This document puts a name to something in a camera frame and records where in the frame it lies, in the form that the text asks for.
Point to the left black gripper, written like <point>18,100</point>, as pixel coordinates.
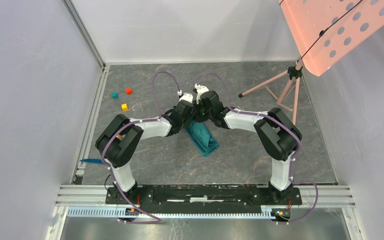
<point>188,119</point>

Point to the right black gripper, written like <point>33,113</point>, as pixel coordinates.
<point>196,117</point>

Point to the teal cloth napkin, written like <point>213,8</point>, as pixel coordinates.
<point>201,137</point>

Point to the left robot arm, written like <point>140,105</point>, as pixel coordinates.
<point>118,142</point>

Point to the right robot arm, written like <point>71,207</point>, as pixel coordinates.
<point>279,136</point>

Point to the orange cube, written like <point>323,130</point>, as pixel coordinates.
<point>128,91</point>

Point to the yellow cube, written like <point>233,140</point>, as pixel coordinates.
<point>124,107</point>

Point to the teal cube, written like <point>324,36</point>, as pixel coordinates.
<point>114,95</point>

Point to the pink tripod stand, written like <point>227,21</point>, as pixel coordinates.
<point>294,78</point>

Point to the blue knife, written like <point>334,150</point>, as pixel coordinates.
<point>93,161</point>

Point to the pink perforated panel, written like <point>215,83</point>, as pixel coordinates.
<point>327,30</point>

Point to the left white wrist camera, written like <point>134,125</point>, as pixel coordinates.
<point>185,96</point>

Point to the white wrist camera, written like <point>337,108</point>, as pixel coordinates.
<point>199,90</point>
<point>185,96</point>

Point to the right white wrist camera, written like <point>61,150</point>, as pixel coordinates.
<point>199,90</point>

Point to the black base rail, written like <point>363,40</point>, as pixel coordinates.
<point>204,199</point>

